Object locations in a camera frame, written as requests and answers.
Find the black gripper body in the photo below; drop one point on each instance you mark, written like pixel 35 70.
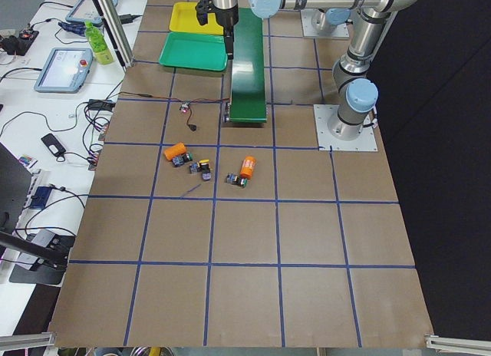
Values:
pixel 225 16

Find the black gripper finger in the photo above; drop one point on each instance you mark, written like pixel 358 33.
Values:
pixel 229 42

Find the plain orange cylinder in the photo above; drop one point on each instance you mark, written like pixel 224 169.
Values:
pixel 174 150

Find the orange cylinder with 4680 label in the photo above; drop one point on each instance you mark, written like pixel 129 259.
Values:
pixel 247 167

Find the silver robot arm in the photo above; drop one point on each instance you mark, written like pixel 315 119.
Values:
pixel 358 94

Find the green plastic tray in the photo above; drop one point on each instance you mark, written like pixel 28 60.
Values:
pixel 194 51

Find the yellow plastic tray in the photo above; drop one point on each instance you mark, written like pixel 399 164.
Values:
pixel 183 19

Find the green conveyor belt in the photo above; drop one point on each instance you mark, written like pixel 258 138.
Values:
pixel 247 103

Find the green tea bottle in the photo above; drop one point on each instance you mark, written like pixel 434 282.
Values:
pixel 98 44

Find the far teach pendant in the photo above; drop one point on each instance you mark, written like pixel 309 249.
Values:
pixel 84 10

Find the teach pendant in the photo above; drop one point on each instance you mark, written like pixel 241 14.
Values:
pixel 84 10
pixel 65 71

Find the black power adapter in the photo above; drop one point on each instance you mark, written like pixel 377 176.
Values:
pixel 102 105

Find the near teach pendant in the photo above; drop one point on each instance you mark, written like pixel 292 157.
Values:
pixel 65 71

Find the black car key fob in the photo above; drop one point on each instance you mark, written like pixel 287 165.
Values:
pixel 53 145

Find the black monitor stand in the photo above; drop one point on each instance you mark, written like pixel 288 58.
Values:
pixel 42 254

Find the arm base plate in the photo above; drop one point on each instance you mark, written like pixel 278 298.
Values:
pixel 334 135
pixel 329 23

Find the aluminium frame post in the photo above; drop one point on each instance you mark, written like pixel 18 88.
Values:
pixel 114 28

